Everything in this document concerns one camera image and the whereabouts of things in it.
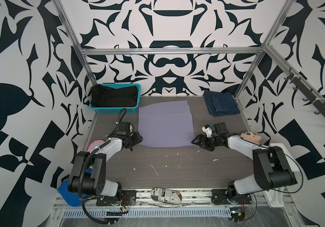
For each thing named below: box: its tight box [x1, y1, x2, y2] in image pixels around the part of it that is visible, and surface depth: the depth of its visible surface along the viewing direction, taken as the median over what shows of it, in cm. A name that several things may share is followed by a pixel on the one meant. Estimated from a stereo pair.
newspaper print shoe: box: [150, 187, 183, 205], surface depth 74 cm
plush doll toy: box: [239, 131, 262, 144], surface depth 91 cm
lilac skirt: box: [138, 100, 197, 148], surface depth 104 cm
